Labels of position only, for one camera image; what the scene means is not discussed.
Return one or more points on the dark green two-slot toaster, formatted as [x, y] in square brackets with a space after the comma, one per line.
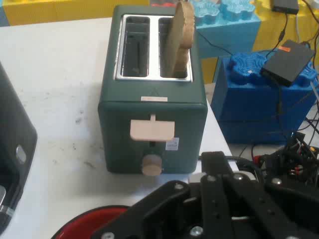
[129, 99]

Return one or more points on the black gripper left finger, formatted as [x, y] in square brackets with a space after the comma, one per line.
[154, 209]

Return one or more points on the small black power adapter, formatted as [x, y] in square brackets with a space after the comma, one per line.
[285, 6]

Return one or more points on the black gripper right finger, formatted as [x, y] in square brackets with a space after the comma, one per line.
[249, 206]

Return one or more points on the light blue giant brick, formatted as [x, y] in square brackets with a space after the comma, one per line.
[224, 27]

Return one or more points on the yellow giant brick wall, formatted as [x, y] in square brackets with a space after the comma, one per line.
[49, 10]

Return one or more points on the beige toaster lever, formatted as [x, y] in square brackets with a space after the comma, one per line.
[152, 130]

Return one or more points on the dark blue giant brick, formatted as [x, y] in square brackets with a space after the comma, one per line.
[249, 107]

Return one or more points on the red bowl with black rim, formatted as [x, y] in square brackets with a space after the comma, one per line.
[89, 224]

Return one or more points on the brown toast slice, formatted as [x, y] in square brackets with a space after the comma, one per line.
[175, 42]

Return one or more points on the black kitchen appliance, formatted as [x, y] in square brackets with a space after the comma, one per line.
[12, 139]

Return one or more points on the flat black electronics box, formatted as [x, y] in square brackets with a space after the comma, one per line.
[289, 62]

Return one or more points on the beige round toaster knob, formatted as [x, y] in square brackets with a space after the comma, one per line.
[151, 165]

